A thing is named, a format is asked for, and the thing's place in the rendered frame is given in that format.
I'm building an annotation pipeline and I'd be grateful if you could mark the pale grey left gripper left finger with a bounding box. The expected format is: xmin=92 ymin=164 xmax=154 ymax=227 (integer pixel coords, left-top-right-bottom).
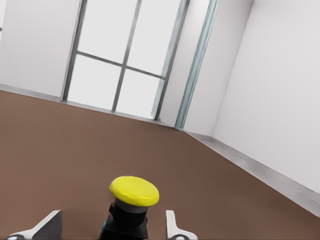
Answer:
xmin=5 ymin=209 xmax=63 ymax=240

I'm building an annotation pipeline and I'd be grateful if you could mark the grey framed window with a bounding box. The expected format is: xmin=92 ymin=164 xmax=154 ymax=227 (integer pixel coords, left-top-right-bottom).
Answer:
xmin=60 ymin=0 xmax=191 ymax=121

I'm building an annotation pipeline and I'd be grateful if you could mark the pale green glass door edge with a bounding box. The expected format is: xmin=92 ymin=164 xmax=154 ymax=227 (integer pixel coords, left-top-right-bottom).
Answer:
xmin=174 ymin=0 xmax=221 ymax=130

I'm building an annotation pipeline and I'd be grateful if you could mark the black bottle with yellow cap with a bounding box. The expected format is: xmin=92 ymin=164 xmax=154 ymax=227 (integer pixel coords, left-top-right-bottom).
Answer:
xmin=97 ymin=175 xmax=160 ymax=240

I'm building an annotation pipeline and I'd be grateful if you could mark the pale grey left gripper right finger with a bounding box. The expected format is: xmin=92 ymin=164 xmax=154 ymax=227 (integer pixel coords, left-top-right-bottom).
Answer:
xmin=165 ymin=210 xmax=198 ymax=240

